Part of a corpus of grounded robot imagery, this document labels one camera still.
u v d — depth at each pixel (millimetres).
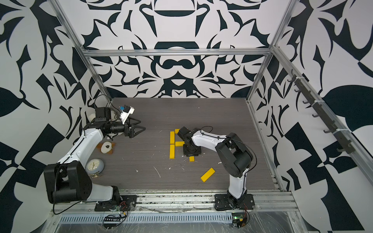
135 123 809
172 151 920
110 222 725
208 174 830
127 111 711
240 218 709
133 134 713
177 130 1016
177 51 915
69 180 416
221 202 737
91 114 958
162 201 760
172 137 970
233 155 489
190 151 789
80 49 892
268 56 938
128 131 712
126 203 730
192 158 879
